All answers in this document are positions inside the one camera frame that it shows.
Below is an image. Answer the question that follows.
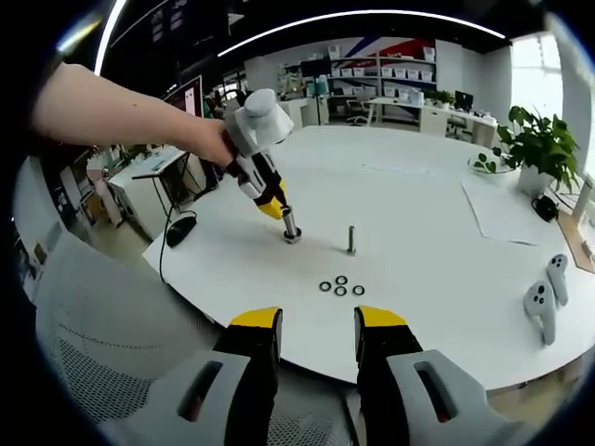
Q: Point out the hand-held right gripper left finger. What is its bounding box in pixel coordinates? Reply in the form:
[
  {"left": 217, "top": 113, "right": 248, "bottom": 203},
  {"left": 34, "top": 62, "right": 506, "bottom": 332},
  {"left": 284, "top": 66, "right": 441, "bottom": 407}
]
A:
[{"left": 99, "top": 306, "right": 284, "bottom": 446}]

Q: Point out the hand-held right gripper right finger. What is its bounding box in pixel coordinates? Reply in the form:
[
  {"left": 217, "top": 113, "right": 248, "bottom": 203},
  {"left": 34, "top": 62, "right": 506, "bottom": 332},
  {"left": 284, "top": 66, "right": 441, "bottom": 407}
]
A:
[{"left": 353, "top": 305, "right": 520, "bottom": 446}]

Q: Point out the large steel threaded stud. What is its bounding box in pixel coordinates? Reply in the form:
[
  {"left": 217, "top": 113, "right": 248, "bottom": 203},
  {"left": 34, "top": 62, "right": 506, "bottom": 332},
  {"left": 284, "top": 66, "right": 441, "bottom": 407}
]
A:
[{"left": 282, "top": 207, "right": 304, "bottom": 246}]

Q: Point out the person's left hand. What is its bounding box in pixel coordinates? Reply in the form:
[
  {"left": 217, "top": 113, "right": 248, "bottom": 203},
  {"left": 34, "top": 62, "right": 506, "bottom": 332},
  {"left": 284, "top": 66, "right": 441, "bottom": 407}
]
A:
[{"left": 188, "top": 118, "right": 239, "bottom": 176}]

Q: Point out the white counter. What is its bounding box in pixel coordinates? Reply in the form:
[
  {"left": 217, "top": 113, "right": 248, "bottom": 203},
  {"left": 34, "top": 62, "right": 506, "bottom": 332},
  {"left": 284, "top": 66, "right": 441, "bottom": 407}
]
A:
[{"left": 278, "top": 97, "right": 322, "bottom": 129}]

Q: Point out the large curved monitor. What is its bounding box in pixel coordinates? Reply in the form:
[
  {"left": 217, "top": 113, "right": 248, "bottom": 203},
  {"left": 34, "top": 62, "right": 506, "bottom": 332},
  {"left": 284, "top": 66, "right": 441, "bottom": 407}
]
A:
[{"left": 162, "top": 74, "right": 205, "bottom": 120}]

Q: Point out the black computer mouse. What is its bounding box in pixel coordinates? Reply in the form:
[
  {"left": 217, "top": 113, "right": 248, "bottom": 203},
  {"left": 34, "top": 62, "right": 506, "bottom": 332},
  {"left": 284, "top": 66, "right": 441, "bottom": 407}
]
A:
[{"left": 165, "top": 216, "right": 199, "bottom": 248}]

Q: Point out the white swivel chair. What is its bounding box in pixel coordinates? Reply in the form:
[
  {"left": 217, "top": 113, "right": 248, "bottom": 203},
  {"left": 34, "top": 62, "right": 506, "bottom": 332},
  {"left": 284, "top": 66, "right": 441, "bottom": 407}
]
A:
[{"left": 346, "top": 95, "right": 373, "bottom": 126}]

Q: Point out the white side desk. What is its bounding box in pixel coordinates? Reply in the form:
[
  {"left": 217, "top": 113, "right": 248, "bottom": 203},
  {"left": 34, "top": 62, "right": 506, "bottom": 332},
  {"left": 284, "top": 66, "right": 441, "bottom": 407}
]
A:
[{"left": 105, "top": 160, "right": 164, "bottom": 241}]

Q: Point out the white mesh office chair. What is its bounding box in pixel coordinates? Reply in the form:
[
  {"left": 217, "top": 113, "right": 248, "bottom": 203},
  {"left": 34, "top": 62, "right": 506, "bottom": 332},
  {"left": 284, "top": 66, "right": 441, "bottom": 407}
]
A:
[{"left": 34, "top": 231, "right": 368, "bottom": 446}]

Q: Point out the shelving with white bins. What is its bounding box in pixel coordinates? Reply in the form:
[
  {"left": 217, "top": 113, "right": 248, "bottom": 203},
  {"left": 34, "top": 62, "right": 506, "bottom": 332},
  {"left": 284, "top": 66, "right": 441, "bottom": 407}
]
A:
[{"left": 324, "top": 44, "right": 438, "bottom": 101}]

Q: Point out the curved ceiling light strip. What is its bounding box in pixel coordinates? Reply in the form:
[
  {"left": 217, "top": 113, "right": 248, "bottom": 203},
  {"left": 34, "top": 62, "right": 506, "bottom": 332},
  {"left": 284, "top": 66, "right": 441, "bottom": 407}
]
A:
[
  {"left": 217, "top": 8, "right": 508, "bottom": 58},
  {"left": 94, "top": 0, "right": 129, "bottom": 75}
]

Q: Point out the grey handheld controller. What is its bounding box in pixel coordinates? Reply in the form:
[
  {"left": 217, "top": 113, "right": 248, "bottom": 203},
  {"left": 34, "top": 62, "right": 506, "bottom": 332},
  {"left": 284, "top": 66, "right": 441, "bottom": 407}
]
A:
[
  {"left": 523, "top": 281, "right": 558, "bottom": 346},
  {"left": 546, "top": 253, "right": 569, "bottom": 307}
]

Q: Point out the long white desk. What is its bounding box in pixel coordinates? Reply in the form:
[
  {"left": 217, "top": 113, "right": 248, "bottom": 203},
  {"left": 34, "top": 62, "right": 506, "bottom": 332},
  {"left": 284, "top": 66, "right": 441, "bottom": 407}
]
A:
[{"left": 366, "top": 95, "right": 498, "bottom": 143}]

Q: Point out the row of small green plants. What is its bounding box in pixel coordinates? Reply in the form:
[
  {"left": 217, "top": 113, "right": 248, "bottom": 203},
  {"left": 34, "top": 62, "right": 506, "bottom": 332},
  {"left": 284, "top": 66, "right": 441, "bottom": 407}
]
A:
[{"left": 425, "top": 89, "right": 456, "bottom": 109}]

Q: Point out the white paper sheet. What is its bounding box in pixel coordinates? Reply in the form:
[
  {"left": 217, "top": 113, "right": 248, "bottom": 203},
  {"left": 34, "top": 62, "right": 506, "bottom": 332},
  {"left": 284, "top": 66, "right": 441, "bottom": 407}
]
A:
[{"left": 462, "top": 178, "right": 540, "bottom": 246}]

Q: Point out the small plant in white dish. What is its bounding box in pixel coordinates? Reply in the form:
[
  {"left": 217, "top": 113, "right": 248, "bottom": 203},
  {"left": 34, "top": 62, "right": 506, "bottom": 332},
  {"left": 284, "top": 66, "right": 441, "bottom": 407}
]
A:
[{"left": 467, "top": 148, "right": 510, "bottom": 176}]

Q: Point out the wooden board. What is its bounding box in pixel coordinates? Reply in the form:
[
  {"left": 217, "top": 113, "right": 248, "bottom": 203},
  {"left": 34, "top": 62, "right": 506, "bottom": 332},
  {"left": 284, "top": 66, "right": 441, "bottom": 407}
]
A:
[{"left": 556, "top": 211, "right": 595, "bottom": 270}]

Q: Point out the white stand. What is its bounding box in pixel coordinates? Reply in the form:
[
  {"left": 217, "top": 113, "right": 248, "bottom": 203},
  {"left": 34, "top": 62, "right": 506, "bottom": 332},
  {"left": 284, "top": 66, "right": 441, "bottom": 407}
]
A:
[{"left": 570, "top": 178, "right": 595, "bottom": 261}]

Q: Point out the large potted green plant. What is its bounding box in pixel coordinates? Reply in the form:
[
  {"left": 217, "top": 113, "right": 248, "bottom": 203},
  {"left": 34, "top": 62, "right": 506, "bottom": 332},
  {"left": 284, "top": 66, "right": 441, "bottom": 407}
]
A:
[{"left": 496, "top": 105, "right": 582, "bottom": 196}]

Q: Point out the bright window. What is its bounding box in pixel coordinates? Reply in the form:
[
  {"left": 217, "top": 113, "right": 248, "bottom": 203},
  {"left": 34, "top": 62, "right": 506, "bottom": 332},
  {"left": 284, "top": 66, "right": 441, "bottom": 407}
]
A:
[{"left": 510, "top": 34, "right": 563, "bottom": 136}]

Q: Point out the black mouse cable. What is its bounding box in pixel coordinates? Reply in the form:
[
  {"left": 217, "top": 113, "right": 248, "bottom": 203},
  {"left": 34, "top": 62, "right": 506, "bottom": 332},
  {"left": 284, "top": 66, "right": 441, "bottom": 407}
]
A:
[{"left": 159, "top": 194, "right": 199, "bottom": 285}]

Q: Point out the black cable bundle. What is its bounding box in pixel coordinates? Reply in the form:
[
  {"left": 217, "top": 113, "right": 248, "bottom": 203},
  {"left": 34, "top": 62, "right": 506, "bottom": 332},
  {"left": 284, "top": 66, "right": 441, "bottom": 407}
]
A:
[{"left": 531, "top": 193, "right": 560, "bottom": 223}]

